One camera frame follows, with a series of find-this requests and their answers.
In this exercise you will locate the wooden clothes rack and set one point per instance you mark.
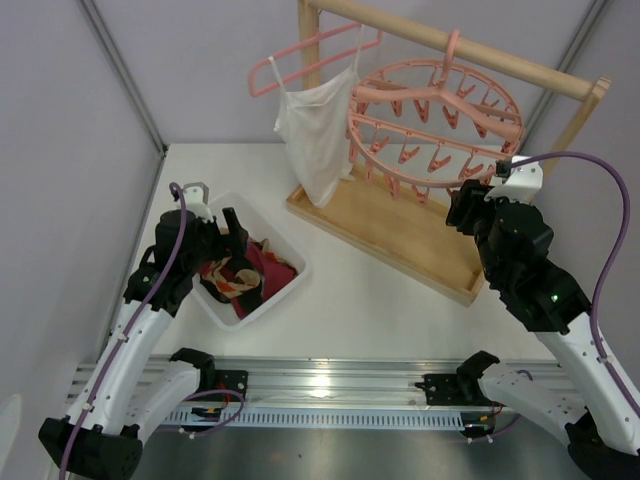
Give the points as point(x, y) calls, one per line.
point(404, 234)

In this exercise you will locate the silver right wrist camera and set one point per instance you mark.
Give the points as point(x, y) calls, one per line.
point(516, 180)

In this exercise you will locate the white camisole top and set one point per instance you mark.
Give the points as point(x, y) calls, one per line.
point(313, 125)

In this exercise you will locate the pink clothes hanger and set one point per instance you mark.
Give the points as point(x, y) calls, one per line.
point(311, 61)

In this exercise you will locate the pink round clip hanger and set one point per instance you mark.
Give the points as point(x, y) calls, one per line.
point(430, 124)

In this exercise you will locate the white plastic basket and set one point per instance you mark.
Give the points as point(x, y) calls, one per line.
point(259, 227)

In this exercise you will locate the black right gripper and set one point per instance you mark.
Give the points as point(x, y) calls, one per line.
point(470, 209)

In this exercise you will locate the aluminium mounting rail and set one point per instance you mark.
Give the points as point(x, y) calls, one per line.
point(335, 383)

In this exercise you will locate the beige argyle sock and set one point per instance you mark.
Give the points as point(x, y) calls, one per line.
point(230, 278)

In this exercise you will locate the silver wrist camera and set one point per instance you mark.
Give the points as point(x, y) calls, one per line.
point(193, 198)
point(516, 180)

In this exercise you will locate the white slotted cable duct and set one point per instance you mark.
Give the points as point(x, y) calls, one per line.
point(316, 418)

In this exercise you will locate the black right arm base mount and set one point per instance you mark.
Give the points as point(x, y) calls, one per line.
point(443, 390)

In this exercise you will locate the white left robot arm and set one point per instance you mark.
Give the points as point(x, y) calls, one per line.
point(104, 431)

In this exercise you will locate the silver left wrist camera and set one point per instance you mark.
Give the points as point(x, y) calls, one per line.
point(193, 198)

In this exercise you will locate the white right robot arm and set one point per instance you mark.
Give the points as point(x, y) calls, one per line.
point(601, 430)

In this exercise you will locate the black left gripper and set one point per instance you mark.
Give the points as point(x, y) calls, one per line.
point(215, 245)

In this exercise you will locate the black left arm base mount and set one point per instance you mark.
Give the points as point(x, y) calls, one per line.
point(233, 380)

